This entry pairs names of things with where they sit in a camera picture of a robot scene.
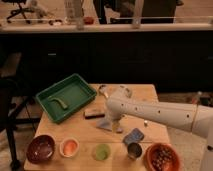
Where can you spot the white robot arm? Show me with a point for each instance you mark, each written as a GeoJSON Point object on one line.
{"type": "Point", "coordinates": [196, 119]}

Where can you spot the blue sponge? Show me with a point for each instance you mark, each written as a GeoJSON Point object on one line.
{"type": "Point", "coordinates": [134, 136]}

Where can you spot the distant office chair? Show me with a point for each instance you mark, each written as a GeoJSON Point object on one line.
{"type": "Point", "coordinates": [19, 10]}

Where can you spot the orange bowl with nuts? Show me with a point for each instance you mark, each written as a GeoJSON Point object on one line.
{"type": "Point", "coordinates": [161, 157]}

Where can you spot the dark counter cabinet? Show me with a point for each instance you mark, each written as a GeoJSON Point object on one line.
{"type": "Point", "coordinates": [170, 57]}

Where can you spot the green plastic cup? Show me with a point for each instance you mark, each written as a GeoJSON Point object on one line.
{"type": "Point", "coordinates": [101, 152]}

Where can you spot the small metal cup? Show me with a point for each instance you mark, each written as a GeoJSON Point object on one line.
{"type": "Point", "coordinates": [134, 150]}

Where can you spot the red object on counter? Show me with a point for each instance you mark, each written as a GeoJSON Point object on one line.
{"type": "Point", "coordinates": [88, 20]}

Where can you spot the black office chair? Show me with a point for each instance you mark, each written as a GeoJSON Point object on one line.
{"type": "Point", "coordinates": [8, 114]}

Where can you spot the dark maroon bowl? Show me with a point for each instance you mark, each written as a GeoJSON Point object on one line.
{"type": "Point", "coordinates": [41, 149]}

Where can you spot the white cup orange inside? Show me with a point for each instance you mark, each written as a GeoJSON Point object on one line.
{"type": "Point", "coordinates": [69, 147]}

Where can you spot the green plastic tray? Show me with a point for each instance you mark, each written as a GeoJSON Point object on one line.
{"type": "Point", "coordinates": [73, 90]}

